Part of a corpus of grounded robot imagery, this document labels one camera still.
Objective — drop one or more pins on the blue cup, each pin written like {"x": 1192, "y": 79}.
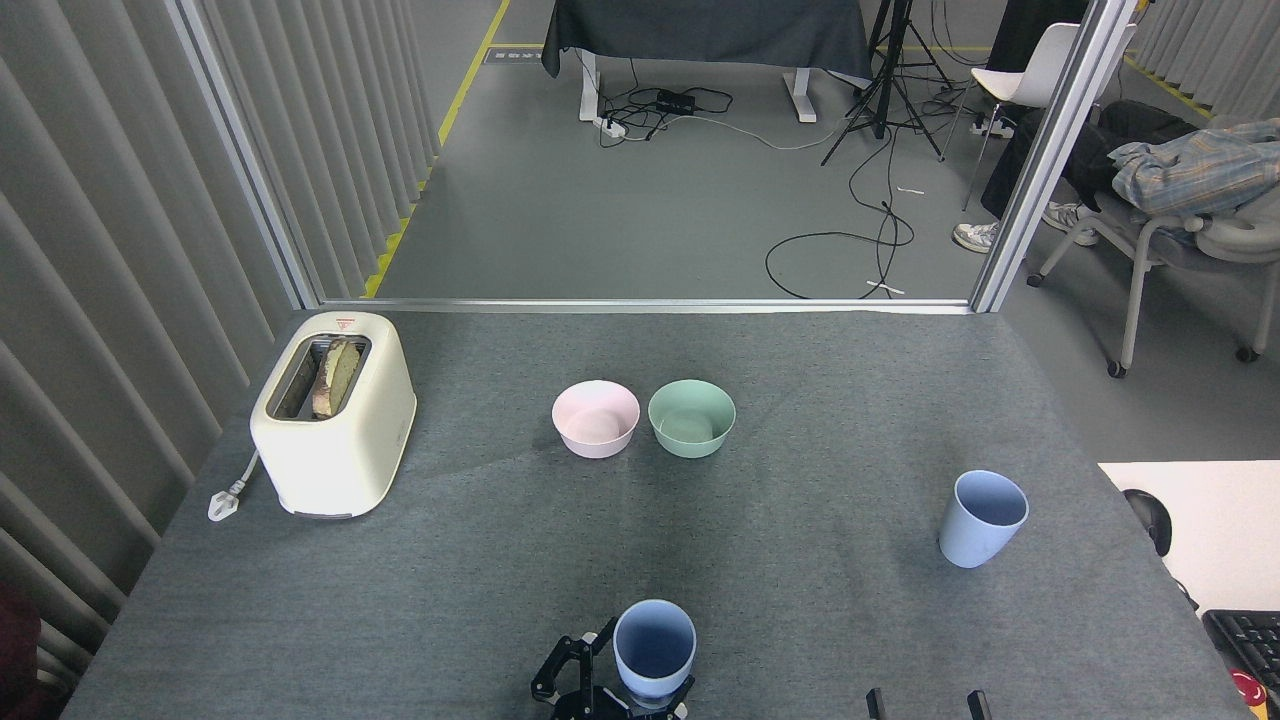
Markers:
{"x": 970, "y": 545}
{"x": 655, "y": 680}

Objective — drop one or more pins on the black table cloth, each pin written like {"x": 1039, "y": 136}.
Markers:
{"x": 700, "y": 30}

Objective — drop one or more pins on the black keyboard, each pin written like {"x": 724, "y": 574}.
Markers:
{"x": 1250, "y": 640}

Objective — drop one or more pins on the toasted bread slice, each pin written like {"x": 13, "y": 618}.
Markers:
{"x": 338, "y": 375}

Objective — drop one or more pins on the pink bowl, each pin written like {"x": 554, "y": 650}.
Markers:
{"x": 595, "y": 440}

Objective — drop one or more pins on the grey chair with wheels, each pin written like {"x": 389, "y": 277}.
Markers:
{"x": 1230, "y": 240}

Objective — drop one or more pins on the cream white toaster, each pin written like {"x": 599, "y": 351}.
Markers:
{"x": 340, "y": 460}

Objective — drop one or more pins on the white table leg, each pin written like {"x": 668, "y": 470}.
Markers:
{"x": 589, "y": 90}
{"x": 800, "y": 100}

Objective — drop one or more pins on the dark red fabric object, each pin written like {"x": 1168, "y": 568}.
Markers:
{"x": 18, "y": 650}

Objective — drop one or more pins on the person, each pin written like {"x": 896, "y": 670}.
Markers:
{"x": 1190, "y": 170}

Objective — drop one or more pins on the white plastic chair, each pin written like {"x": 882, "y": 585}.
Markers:
{"x": 1030, "y": 75}

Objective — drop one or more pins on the silver aluminium post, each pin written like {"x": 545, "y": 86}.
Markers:
{"x": 1050, "y": 160}
{"x": 245, "y": 160}

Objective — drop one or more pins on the black tripod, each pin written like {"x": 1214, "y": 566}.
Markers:
{"x": 880, "y": 100}

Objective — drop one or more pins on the red round button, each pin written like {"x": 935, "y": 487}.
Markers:
{"x": 1248, "y": 692}

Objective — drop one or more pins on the black power strip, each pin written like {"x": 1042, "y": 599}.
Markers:
{"x": 676, "y": 101}

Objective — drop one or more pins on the black computer mouse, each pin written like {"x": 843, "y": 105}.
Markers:
{"x": 1150, "y": 520}

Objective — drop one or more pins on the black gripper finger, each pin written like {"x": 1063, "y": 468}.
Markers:
{"x": 875, "y": 705}
{"x": 980, "y": 706}
{"x": 562, "y": 665}
{"x": 683, "y": 694}

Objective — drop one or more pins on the black garment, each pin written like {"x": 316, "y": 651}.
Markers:
{"x": 1025, "y": 25}

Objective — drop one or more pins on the gripper black round body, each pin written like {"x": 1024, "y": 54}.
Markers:
{"x": 610, "y": 711}

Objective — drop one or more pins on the white power strip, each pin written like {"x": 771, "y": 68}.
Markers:
{"x": 613, "y": 126}
{"x": 992, "y": 127}

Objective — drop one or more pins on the green bowl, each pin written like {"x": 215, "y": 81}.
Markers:
{"x": 690, "y": 445}

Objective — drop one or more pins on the person's white shoe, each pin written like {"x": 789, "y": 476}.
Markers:
{"x": 975, "y": 237}
{"x": 1068, "y": 218}

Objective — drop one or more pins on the white desk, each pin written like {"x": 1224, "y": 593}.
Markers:
{"x": 1220, "y": 520}

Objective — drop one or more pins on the silver aluminium rail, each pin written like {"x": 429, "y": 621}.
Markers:
{"x": 640, "y": 305}

